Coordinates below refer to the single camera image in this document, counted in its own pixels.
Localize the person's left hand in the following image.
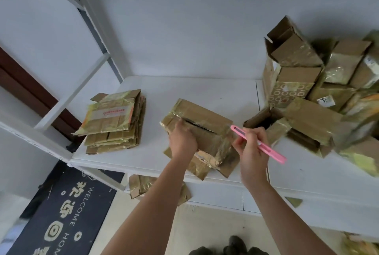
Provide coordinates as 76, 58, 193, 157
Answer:
168, 119, 198, 161

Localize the person's right hand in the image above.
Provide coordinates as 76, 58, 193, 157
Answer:
232, 127, 270, 187

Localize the pink utility knife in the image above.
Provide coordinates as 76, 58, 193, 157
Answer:
230, 125, 287, 165

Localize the taped brown cardboard box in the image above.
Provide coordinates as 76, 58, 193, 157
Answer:
160, 99, 241, 181

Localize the person's right forearm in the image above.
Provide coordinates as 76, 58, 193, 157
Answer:
241, 175, 338, 255

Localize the person's left forearm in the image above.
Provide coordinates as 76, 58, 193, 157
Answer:
101, 157, 198, 255

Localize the crumpled taped cardboard piece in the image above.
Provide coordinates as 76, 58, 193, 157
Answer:
129, 174, 192, 206

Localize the stack of flattened cardboard boxes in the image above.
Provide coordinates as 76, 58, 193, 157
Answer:
72, 89, 146, 155

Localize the white metal shelf rack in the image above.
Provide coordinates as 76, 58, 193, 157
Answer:
0, 0, 379, 240

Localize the small yellow tape scrap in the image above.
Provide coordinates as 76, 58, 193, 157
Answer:
285, 197, 303, 208

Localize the pile of taped cardboard cartons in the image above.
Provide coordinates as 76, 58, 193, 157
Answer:
243, 15, 379, 178

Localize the person's dark shoe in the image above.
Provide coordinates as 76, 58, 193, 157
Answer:
188, 246, 214, 255
223, 235, 248, 255

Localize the dark printed doormat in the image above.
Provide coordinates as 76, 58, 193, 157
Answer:
6, 160, 125, 255

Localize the yellow taped package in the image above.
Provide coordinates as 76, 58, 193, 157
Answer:
342, 233, 379, 255

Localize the brown wooden door frame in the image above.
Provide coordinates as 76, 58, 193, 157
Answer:
0, 47, 83, 143

